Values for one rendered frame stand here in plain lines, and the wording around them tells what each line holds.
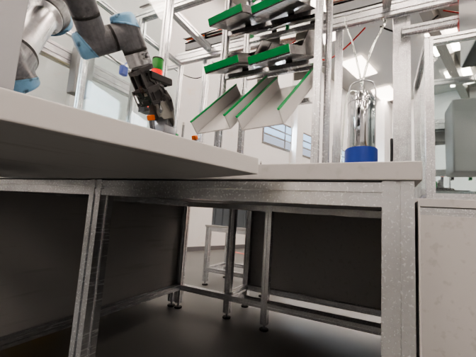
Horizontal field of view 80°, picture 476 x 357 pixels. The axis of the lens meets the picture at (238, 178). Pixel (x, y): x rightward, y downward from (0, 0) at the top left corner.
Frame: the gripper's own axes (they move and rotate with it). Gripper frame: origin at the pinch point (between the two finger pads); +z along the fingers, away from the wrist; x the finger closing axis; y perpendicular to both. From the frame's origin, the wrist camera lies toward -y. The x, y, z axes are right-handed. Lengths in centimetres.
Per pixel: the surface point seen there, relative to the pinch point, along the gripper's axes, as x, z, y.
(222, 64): 27.1, -15.5, -1.1
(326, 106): 53, 7, -20
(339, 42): 45, 3, -136
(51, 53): -105, -35, -45
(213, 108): 21.6, -3.5, 1.5
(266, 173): 50, 0, 35
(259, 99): 36.8, -3.7, -0.3
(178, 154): 45, -13, 52
